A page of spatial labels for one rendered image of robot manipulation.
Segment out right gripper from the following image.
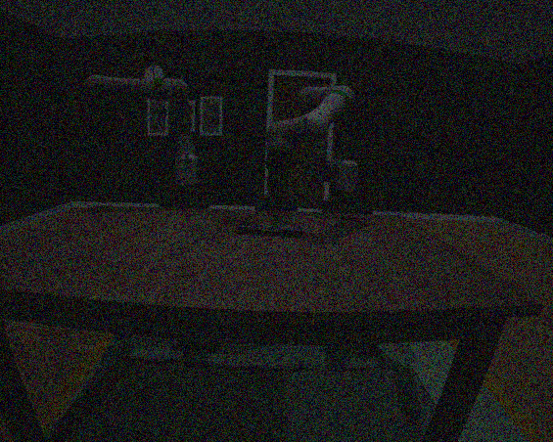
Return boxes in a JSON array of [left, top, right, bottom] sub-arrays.
[[94, 104, 118, 151]]

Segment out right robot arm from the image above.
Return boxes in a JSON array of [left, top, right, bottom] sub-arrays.
[[84, 75, 202, 201]]

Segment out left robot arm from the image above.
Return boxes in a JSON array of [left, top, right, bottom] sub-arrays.
[[266, 85, 359, 208]]

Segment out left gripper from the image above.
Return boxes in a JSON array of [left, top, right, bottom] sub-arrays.
[[265, 151, 296, 225]]

